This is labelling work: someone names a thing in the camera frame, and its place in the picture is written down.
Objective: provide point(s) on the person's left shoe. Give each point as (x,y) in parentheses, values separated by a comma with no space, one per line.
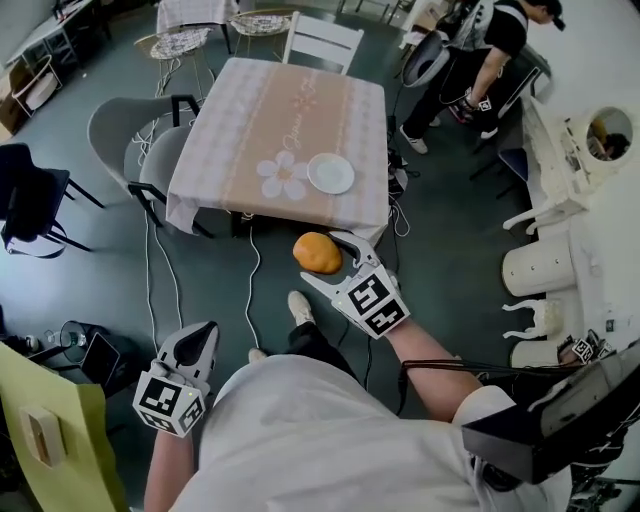
(257,355)

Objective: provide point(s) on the white cushioned stool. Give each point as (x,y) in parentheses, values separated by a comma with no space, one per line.
(550,312)

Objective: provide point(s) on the round white framed mirror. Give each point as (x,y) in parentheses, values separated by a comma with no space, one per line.
(607,125)

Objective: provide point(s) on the table with checkered cloth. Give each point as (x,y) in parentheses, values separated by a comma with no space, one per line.
(195,12)

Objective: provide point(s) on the white round drawer cabinet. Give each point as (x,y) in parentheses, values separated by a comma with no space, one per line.
(535,353)
(540,265)

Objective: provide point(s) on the person's left forearm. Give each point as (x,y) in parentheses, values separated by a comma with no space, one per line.
(167,470)

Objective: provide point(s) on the grey shell chair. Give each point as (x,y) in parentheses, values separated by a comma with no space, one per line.
(110,130)

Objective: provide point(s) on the person's shoe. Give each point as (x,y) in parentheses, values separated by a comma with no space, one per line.
(301,307)
(257,355)

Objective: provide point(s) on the white vanity desk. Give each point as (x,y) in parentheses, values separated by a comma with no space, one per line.
(555,165)

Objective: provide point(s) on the person's right forearm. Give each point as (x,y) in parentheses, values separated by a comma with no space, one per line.
(425,345)

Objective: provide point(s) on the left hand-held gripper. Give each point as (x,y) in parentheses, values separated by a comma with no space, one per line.
(160,400)

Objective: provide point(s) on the table with beige tablecloth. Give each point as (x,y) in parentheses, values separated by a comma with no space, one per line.
(240,150)

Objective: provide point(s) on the white wooden chair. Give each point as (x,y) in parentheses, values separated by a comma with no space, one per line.
(322,42)

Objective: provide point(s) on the black equipment box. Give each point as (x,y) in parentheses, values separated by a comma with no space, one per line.
(525,440)

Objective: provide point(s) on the black-legged table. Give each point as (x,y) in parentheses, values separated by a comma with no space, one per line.
(239,225)

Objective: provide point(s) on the person's white shirt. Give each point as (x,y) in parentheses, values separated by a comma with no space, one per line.
(310,440)

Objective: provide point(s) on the white round plate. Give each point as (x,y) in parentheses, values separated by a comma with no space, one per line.
(330,174)

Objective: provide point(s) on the dark blue chair with bag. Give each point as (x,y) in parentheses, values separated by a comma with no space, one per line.
(30,200)

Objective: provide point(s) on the person's right shoe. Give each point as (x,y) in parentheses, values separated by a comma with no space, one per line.
(301,307)

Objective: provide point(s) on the long white desk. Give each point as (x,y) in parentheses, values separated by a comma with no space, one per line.
(40,30)

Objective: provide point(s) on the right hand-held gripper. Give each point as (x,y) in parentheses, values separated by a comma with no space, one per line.
(375,300)

